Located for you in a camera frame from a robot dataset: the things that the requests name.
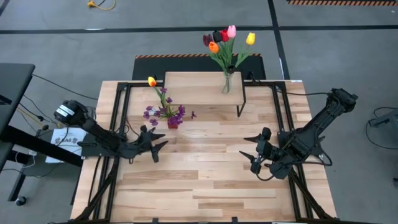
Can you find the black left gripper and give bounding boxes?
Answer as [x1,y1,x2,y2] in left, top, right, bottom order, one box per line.
[123,125,169,163]

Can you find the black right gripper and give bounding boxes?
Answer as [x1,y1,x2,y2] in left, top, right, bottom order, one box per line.
[238,127,282,175]

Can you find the purple artificial flower bunch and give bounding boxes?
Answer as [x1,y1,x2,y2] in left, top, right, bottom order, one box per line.
[142,86,197,127]

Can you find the yellow-orange artificial tulip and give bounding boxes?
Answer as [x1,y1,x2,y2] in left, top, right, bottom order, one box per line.
[147,76,170,121]

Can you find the clear glass vase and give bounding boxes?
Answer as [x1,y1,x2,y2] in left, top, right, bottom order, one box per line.
[221,71,234,95]

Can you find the orange artificial tulip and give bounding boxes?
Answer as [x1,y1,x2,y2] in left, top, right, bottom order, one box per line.
[207,41,231,74]

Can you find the wooden shelf with black legs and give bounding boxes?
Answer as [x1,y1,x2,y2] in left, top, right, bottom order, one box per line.
[160,70,247,118]

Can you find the black floor mat striped edge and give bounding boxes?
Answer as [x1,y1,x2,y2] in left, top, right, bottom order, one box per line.
[132,53,267,81]

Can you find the white printed paper sheet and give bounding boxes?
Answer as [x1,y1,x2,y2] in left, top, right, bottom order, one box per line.
[45,126,88,164]

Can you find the black desk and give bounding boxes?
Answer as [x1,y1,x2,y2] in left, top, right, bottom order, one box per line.
[0,63,85,206]

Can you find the floor mat with hazard stripe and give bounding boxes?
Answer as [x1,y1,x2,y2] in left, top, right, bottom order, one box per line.
[286,0,398,6]

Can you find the black floor equipment with cable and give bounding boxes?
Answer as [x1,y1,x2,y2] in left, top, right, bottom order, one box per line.
[366,106,398,150]

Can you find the yellow floor cable with plug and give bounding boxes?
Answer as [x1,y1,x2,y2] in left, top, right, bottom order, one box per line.
[86,0,117,11]

